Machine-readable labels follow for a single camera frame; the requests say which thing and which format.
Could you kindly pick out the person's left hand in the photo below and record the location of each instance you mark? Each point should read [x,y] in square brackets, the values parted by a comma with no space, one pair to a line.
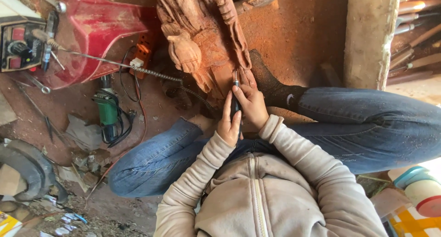
[226,126]

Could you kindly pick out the person's right hand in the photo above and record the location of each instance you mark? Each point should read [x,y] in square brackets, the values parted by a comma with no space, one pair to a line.
[254,108]

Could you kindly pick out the person's right fingers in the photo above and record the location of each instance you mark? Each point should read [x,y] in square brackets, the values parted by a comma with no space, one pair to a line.
[245,94]

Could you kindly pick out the black rotary tool handpiece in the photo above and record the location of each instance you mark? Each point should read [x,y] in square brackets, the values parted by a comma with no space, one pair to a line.
[235,106]

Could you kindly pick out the black sock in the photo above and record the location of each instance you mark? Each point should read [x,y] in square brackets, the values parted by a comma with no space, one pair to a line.
[272,85]

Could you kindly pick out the carved wooden statue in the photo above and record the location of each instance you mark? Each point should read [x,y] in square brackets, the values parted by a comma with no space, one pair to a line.
[203,33]

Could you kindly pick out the metal flexible drive shaft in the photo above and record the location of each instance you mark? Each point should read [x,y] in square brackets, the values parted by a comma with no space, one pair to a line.
[155,73]

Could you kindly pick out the beige zip hoodie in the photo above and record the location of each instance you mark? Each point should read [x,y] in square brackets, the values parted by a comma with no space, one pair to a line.
[268,199]

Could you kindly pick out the orange power strip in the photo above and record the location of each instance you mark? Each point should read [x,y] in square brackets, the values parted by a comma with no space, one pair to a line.
[143,52]

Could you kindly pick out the white plug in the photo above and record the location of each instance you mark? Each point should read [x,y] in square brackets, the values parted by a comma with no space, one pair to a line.
[136,62]

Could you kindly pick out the blue jeans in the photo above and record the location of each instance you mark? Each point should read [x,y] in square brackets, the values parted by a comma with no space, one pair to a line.
[361,126]

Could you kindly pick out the green angle grinder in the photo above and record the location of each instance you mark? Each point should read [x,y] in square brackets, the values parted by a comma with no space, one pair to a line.
[107,111]

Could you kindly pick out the grey cardboard scrap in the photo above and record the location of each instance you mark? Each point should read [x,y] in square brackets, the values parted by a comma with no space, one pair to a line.
[82,132]

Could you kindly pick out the heap of brick rubble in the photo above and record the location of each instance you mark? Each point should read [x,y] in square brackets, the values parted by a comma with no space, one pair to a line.
[91,166]

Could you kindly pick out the white jar with blue lid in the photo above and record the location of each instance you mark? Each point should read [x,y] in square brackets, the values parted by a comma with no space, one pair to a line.
[422,188]

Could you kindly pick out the steel wrench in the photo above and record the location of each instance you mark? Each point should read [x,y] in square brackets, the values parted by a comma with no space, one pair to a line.
[38,84]

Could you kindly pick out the yellow and orange box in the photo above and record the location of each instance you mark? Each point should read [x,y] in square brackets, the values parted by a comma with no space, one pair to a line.
[413,225]

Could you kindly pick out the black rubber tyre piece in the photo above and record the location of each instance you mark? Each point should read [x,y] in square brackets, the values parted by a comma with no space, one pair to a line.
[27,168]

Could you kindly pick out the black speed control box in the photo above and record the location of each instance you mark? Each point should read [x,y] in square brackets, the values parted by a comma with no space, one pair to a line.
[19,45]

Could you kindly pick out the yellow packet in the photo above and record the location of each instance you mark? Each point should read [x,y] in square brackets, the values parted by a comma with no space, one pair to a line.
[8,225]

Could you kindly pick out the rough wooden post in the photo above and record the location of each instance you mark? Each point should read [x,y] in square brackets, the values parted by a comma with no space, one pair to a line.
[370,37]

